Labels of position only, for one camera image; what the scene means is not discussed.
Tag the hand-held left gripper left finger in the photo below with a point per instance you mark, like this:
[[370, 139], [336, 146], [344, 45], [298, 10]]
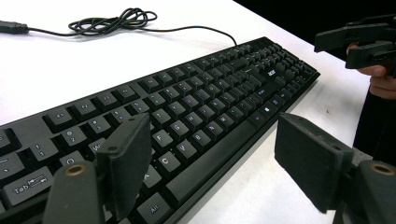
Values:
[[124, 161]]

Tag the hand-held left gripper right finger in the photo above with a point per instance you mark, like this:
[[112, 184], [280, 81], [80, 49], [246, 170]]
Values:
[[311, 161]]

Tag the black computer keyboard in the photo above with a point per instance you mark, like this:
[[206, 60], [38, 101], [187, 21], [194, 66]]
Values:
[[186, 102]]

